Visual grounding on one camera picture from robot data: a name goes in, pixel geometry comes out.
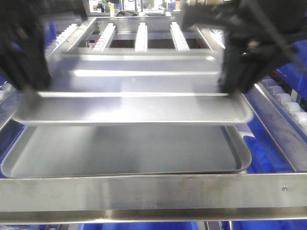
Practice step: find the stainless steel rack frame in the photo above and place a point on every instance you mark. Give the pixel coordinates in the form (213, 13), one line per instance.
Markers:
(152, 197)

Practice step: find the middle roller rail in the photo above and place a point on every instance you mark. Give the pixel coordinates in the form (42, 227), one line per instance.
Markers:
(141, 41)

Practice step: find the small silver ridged tray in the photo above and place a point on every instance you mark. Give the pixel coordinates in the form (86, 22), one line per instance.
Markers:
(111, 89)

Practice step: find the right centre roller rail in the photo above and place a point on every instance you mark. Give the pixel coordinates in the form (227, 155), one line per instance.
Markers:
(178, 37)

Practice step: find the left centre roller rail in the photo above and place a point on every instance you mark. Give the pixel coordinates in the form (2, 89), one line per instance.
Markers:
(106, 38)

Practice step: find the large silver tray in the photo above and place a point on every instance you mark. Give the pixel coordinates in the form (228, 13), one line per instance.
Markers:
(52, 151)

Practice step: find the far right roller rail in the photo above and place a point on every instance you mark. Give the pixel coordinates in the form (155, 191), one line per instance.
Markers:
(286, 102)

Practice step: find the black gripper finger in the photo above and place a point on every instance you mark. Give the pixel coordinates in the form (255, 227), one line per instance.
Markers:
(22, 54)
(255, 38)

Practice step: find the blue bin below rack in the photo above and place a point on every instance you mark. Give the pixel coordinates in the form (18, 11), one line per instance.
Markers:
(267, 147)

